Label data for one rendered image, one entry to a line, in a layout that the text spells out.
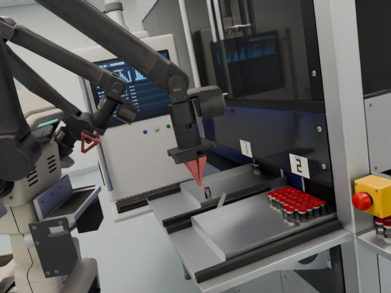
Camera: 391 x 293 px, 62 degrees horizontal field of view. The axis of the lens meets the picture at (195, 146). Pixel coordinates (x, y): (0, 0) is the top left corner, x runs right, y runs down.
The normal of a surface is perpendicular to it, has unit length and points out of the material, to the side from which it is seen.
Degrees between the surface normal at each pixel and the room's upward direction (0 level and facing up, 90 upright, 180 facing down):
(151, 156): 90
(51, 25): 90
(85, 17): 98
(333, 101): 90
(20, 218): 90
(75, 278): 8
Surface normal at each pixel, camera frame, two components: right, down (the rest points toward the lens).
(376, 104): 0.31, 0.15
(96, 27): 0.13, 0.40
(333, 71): -0.93, 0.25
